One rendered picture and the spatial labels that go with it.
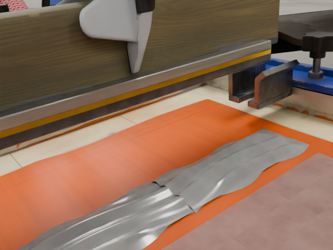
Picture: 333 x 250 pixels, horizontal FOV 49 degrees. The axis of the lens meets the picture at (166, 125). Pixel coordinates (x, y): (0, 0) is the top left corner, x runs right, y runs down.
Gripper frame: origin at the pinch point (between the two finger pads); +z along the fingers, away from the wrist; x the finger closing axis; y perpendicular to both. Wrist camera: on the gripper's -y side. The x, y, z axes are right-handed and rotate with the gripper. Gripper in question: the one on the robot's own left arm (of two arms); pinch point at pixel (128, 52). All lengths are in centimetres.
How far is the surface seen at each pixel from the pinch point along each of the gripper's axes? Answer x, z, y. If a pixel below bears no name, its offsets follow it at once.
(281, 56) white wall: -128, 62, -200
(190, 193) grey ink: 6.3, 13.0, -1.2
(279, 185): 10.7, 13.5, -8.8
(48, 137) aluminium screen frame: -17.4, 13.2, 3.9
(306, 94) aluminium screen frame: 2.5, 10.6, -25.5
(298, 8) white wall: -117, 28, -200
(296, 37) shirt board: -29, 14, -68
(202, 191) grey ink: 6.5, 13.2, -2.5
